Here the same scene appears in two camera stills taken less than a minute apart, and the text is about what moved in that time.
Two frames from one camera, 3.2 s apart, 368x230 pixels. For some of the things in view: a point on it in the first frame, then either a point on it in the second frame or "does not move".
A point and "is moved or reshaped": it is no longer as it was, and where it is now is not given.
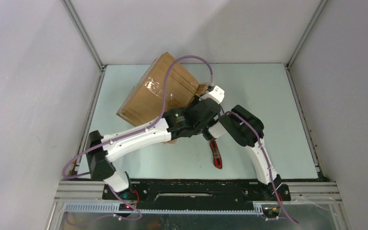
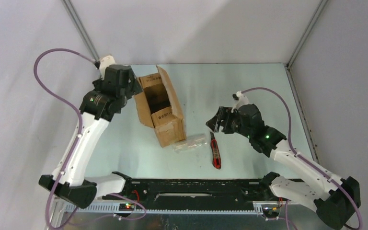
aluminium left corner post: (74, 16) does not move
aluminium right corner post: (319, 10) does not move
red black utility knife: (217, 157) does not move
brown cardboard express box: (143, 103) is moved or reshaped
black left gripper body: (198, 132) to (133, 89)
